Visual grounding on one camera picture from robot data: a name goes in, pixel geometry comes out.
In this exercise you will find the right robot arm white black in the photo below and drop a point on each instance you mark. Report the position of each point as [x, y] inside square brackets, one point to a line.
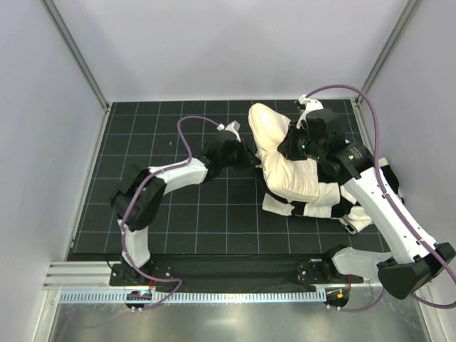
[415, 258]

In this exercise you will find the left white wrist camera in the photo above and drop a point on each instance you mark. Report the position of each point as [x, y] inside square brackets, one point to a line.
[232, 127]

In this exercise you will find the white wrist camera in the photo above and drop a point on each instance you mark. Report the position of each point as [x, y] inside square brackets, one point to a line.
[232, 127]
[307, 105]

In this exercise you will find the aluminium corner post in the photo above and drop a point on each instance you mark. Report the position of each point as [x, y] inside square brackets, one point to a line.
[402, 22]
[70, 43]

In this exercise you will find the black white checkered pillowcase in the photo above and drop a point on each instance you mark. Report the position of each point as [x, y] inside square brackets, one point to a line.
[334, 202]

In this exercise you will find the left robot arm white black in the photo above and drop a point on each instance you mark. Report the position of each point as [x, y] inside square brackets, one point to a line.
[137, 198]

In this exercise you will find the right aluminium corner post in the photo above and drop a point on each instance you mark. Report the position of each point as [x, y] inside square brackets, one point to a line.
[402, 22]

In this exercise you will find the slotted white cable duct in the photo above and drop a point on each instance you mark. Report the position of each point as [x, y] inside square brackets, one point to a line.
[143, 297]

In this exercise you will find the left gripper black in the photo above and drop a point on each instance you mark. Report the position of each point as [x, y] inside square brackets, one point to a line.
[241, 155]

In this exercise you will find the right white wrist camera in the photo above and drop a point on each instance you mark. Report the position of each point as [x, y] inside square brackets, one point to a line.
[307, 105]

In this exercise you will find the cream pillow with bear print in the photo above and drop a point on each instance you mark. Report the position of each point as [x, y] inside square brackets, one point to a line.
[295, 181]

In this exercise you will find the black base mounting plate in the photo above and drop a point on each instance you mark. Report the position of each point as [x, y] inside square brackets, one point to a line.
[303, 269]

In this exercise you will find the black grid cutting mat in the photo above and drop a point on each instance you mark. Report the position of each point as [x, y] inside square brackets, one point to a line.
[223, 216]

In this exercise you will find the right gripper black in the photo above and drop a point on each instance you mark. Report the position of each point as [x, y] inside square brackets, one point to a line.
[286, 144]

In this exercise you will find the aluminium front frame rail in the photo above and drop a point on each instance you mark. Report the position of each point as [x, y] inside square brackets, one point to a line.
[85, 274]

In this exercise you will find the left aluminium corner post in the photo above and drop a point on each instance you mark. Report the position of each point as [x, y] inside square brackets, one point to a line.
[70, 43]

